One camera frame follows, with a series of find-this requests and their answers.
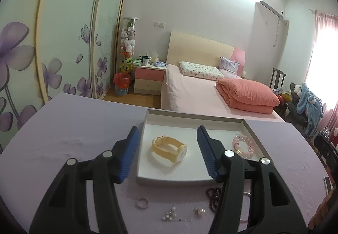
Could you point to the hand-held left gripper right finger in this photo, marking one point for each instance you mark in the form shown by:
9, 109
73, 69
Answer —
207, 154

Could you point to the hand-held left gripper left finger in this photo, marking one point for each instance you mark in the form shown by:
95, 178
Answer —
129, 154

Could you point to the white shallow tray box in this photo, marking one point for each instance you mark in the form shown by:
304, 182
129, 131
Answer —
169, 170

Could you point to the silver bangle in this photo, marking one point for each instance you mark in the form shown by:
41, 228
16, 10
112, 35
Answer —
247, 193

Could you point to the yellow wristwatch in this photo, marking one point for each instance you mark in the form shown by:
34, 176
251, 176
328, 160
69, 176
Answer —
182, 154

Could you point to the small pearl earring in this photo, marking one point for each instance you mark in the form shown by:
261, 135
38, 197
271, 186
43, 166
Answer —
201, 212

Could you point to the bed with pink sheet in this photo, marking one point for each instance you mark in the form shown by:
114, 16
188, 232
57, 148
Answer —
190, 94

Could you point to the purple tablecloth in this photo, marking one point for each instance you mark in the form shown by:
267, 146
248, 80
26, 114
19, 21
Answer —
66, 123

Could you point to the blue bin with red bag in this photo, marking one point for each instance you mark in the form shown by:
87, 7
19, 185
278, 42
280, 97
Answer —
122, 83

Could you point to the pearl cluster hairpin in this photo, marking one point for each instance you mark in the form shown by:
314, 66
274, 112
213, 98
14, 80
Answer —
169, 215

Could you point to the folded coral quilt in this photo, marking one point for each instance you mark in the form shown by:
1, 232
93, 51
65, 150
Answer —
248, 94

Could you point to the pink and beige nightstand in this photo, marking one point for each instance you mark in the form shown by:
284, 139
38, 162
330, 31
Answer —
148, 81

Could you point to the white patterned pillow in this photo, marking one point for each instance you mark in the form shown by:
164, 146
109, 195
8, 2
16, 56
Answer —
200, 70

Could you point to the purple floral pillow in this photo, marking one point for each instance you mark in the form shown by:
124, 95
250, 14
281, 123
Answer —
228, 66

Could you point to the black office chair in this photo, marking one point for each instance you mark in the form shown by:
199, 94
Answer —
291, 112

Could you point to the blue cloth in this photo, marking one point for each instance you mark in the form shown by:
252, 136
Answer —
159, 64

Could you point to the dark wooden chair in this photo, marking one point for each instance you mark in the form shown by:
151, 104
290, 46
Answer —
274, 79

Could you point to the beige and pink headboard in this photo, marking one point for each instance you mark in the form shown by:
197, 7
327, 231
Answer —
195, 49

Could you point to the blue plush garment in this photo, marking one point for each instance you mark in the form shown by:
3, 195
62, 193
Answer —
309, 104

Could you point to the clear tube of plush toys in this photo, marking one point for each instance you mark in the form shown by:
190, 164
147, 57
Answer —
128, 41

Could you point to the black cabinet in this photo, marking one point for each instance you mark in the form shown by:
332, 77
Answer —
326, 152

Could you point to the flower print sliding wardrobe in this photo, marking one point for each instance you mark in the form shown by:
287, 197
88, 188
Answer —
63, 38

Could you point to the white air conditioner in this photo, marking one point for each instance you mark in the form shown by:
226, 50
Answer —
269, 8

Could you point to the pink curtain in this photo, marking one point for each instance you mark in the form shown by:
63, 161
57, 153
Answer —
323, 28

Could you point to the white wall switch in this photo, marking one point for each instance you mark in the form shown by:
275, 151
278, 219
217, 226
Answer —
159, 24

